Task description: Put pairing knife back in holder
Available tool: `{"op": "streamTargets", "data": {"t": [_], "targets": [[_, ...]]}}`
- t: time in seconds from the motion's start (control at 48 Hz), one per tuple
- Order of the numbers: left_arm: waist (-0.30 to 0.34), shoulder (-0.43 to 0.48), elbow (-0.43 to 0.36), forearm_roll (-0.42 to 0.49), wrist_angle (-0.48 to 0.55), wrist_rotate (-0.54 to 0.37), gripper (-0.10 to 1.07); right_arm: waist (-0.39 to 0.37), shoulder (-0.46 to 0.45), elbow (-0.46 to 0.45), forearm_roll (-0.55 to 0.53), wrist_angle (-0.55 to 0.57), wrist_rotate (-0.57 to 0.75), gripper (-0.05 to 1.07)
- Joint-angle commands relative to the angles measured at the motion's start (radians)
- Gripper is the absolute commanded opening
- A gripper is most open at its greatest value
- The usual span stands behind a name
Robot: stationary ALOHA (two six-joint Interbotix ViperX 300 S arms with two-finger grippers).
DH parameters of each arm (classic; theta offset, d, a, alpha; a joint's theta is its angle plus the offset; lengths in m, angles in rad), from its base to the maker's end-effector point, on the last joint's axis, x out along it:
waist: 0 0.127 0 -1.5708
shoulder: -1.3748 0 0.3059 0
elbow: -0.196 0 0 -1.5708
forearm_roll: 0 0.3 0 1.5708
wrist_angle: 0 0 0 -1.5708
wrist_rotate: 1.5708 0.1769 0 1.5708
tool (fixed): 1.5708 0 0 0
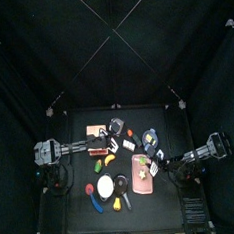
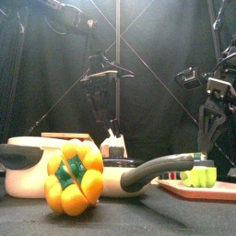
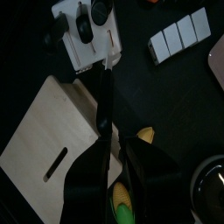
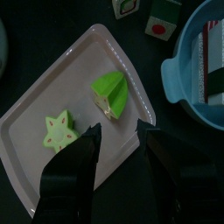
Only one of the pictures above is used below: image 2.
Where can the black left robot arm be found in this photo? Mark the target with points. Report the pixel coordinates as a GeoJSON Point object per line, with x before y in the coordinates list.
{"type": "Point", "coordinates": [69, 15]}

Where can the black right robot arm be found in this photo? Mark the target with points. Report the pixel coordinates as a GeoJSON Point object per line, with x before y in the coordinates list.
{"type": "Point", "coordinates": [231, 58]}

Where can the white knife holder block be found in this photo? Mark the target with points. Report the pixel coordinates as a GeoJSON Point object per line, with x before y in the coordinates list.
{"type": "Point", "coordinates": [118, 141]}

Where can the green star fruit half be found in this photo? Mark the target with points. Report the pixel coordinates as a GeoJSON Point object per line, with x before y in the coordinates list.
{"type": "Point", "coordinates": [199, 178]}

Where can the pale block with red dot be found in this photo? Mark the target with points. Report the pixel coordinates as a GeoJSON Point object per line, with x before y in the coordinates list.
{"type": "Point", "coordinates": [172, 175]}

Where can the pink plastic tray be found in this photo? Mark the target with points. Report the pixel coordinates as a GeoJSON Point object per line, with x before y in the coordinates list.
{"type": "Point", "coordinates": [199, 193]}

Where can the yellow toy bell pepper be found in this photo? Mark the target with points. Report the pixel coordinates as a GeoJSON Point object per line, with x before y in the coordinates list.
{"type": "Point", "coordinates": [89, 184]}

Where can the white toy pot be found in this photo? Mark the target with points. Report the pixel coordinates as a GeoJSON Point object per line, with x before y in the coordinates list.
{"type": "Point", "coordinates": [24, 181]}

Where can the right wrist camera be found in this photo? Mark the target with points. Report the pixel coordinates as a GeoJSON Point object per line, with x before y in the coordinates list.
{"type": "Point", "coordinates": [189, 79]}

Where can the metal frame pole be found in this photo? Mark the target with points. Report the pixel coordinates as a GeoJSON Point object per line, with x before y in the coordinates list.
{"type": "Point", "coordinates": [118, 37]}

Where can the grey metal frame post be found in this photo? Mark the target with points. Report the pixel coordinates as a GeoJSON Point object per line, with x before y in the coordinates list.
{"type": "Point", "coordinates": [213, 30]}

